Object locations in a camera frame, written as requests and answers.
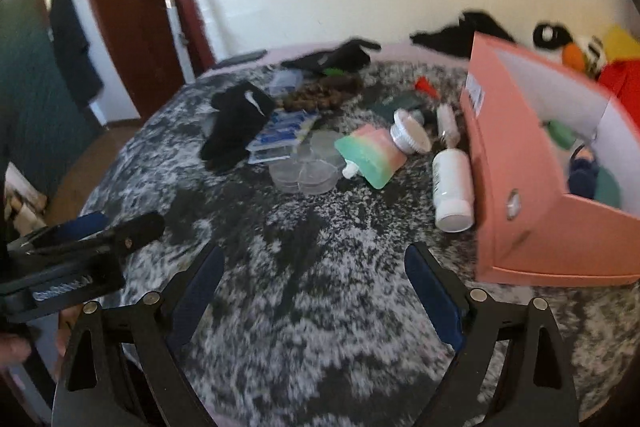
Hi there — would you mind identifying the teal glasses case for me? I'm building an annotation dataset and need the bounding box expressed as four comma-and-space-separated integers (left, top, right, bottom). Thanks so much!
593, 167, 622, 209

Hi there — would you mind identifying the blue dumbbell-shaped bottle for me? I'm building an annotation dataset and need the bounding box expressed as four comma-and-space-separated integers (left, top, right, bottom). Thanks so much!
567, 145, 599, 199

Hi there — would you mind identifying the white pill bottle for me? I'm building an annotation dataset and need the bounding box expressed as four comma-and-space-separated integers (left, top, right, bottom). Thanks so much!
432, 148, 475, 233

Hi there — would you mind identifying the small green case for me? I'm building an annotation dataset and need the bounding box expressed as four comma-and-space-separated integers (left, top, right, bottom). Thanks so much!
544, 120, 577, 150

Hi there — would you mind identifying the clear box with blue items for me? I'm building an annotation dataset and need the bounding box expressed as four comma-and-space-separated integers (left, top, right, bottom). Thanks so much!
246, 109, 320, 165

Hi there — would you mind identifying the pastel rainbow pouch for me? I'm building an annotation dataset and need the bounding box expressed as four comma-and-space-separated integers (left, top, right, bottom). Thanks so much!
334, 124, 407, 190

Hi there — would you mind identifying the white round jar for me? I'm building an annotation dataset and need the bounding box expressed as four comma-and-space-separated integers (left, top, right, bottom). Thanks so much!
390, 108, 432, 156

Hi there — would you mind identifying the brown bead bracelet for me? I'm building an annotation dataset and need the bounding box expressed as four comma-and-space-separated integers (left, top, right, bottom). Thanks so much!
282, 74, 364, 113

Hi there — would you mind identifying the person hand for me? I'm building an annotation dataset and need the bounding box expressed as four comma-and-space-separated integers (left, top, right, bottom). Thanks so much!
0, 303, 84, 371

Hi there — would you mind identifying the pink cardboard box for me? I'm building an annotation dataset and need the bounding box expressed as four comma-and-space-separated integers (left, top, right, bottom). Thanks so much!
460, 34, 639, 287

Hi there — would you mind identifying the white ribbed tube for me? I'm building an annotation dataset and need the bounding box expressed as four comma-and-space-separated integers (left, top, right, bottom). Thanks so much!
436, 103, 460, 148

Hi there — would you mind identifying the black smartphone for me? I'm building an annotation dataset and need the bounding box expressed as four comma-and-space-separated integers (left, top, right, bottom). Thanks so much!
212, 49, 268, 70

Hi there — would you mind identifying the small clear plastic box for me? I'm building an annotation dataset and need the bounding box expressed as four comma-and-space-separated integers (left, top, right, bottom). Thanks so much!
268, 69, 304, 98

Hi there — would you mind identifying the dark green card packet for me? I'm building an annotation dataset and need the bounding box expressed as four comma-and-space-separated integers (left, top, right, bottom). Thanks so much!
370, 92, 424, 124

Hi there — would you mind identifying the red bag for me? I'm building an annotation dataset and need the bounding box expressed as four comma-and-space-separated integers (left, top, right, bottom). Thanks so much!
598, 60, 640, 127

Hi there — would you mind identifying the red plastic cone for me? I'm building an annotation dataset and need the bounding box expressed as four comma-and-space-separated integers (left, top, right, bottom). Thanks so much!
414, 76, 440, 101

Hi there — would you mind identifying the panda plush toy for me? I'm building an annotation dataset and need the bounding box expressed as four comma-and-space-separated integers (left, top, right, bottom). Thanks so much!
533, 22, 608, 79

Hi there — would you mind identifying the yellow pillow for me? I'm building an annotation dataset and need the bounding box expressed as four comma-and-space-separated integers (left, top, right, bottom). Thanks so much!
602, 25, 640, 63

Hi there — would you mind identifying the pink bed sheet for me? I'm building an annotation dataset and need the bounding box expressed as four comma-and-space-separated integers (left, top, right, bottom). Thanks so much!
199, 40, 471, 80

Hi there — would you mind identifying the black clothing pile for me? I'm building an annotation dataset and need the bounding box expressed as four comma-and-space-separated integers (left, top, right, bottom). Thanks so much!
410, 11, 515, 58

